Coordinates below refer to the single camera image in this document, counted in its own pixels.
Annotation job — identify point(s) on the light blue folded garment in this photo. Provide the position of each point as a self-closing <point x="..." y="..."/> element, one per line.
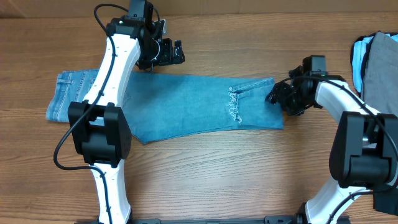
<point x="359" y="57"/>

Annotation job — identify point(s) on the light blue denim jeans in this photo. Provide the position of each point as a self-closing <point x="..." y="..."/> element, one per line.
<point x="159" y="106"/>

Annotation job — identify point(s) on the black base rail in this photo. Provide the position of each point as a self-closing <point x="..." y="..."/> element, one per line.
<point x="211" y="221"/>

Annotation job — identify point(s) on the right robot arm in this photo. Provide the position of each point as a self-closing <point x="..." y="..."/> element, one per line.
<point x="363" y="157"/>

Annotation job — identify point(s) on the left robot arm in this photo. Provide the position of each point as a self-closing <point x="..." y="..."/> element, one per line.
<point x="98" y="125"/>

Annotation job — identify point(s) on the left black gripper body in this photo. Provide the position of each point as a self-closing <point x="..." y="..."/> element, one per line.
<point x="158" y="52"/>

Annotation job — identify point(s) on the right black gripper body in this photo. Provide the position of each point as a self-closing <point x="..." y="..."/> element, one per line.
<point x="292" y="101"/>

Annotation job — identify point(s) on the grey folded garment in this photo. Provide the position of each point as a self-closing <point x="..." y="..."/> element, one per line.
<point x="380" y="79"/>

